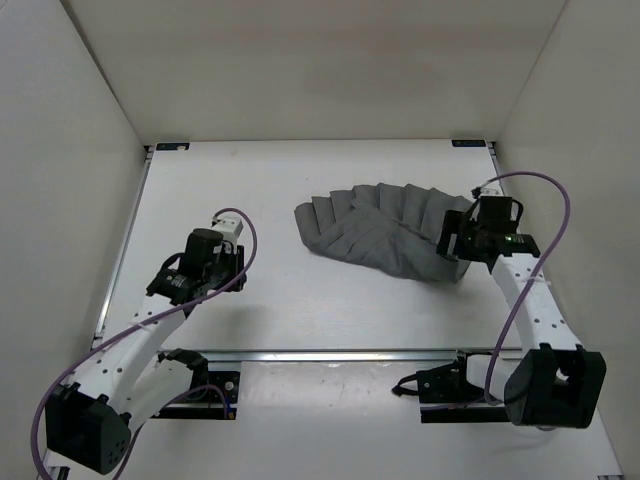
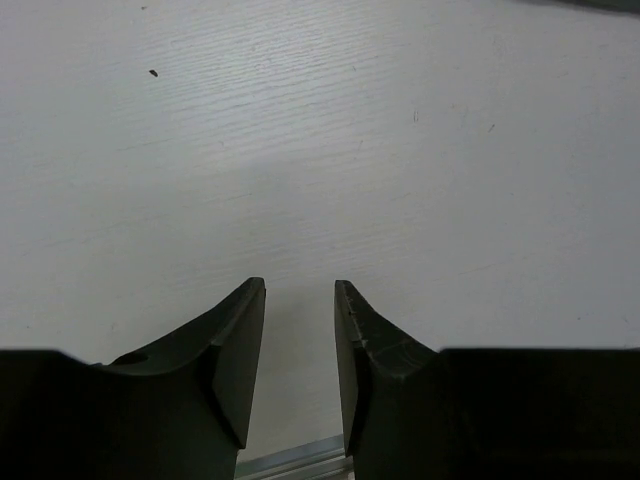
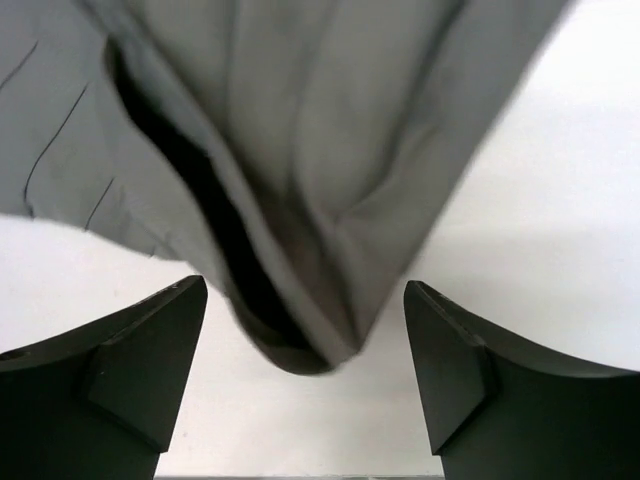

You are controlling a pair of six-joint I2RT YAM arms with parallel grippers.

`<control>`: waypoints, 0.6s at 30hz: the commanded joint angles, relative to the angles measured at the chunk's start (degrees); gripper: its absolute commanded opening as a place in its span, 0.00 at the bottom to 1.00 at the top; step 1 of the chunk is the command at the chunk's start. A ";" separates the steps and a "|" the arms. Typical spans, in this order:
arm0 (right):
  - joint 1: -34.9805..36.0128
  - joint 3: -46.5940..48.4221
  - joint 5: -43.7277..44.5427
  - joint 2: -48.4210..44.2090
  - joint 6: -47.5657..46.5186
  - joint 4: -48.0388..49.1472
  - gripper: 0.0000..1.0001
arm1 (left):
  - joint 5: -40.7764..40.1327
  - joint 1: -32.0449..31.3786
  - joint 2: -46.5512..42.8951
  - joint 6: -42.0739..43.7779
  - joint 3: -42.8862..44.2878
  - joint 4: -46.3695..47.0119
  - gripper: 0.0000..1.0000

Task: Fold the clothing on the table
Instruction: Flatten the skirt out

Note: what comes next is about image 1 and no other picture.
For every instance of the aluminium table rail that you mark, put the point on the aluminium table rail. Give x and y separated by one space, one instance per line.
115 272
498 185

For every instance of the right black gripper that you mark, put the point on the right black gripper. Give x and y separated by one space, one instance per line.
456 223

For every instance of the right blue corner sticker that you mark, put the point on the right blue corner sticker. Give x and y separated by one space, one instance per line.
468 143

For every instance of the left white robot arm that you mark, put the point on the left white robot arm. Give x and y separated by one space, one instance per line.
92 417

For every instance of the left aluminium table rail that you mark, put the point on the left aluminium table rail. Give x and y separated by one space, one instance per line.
115 272

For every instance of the front aluminium rail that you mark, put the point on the front aluminium rail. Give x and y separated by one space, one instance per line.
329 356

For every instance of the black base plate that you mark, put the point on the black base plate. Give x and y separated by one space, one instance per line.
446 397
219 403

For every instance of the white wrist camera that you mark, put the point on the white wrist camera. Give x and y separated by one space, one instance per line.
485 190
230 227

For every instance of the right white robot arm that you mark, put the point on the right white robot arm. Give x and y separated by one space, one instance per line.
557 382

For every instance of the right aluminium table rail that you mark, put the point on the right aluminium table rail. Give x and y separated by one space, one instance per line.
498 185

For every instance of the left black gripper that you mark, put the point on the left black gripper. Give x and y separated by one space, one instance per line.
237 254

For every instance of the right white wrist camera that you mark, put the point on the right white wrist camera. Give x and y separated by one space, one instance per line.
485 190

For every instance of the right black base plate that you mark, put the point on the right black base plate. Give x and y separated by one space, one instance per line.
446 397

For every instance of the grey pleated skirt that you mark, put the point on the grey pleated skirt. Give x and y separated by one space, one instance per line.
394 229

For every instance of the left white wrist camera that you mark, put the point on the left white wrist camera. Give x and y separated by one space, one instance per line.
230 227

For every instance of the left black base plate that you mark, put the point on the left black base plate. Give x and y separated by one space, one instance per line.
219 403

